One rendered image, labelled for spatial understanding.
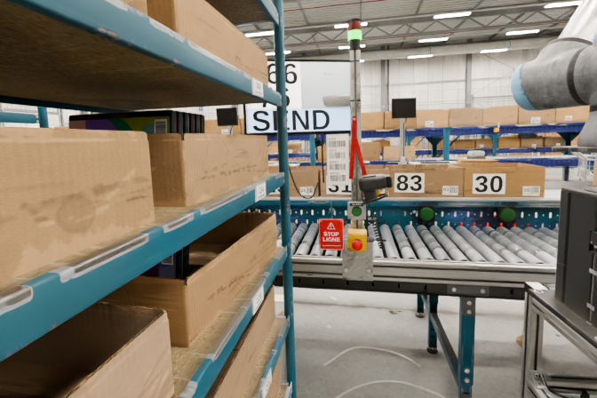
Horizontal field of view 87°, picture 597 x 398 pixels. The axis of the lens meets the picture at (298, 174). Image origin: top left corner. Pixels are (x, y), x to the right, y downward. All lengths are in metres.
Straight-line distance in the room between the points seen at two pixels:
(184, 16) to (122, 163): 0.23
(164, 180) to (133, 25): 0.21
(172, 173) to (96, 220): 0.15
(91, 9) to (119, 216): 0.18
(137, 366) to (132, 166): 0.20
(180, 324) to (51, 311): 0.27
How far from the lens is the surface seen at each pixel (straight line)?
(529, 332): 1.32
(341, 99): 1.32
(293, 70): 1.32
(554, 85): 1.10
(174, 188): 0.46
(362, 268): 1.31
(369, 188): 1.17
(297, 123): 1.28
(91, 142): 0.32
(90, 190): 0.32
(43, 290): 0.26
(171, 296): 0.50
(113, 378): 0.37
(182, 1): 0.50
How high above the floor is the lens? 1.23
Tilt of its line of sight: 6 degrees down
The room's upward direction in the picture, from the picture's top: 2 degrees counter-clockwise
